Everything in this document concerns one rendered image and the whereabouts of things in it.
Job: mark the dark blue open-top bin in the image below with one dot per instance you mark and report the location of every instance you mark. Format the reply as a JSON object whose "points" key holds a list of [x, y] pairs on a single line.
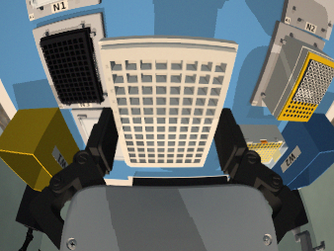
{"points": [[300, 166]]}

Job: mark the yellow box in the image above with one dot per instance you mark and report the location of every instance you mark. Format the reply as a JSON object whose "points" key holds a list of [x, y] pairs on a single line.
{"points": [[44, 141]]}

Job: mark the blue flat mat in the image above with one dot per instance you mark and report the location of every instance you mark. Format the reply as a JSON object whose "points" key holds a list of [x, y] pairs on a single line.
{"points": [[250, 23]]}

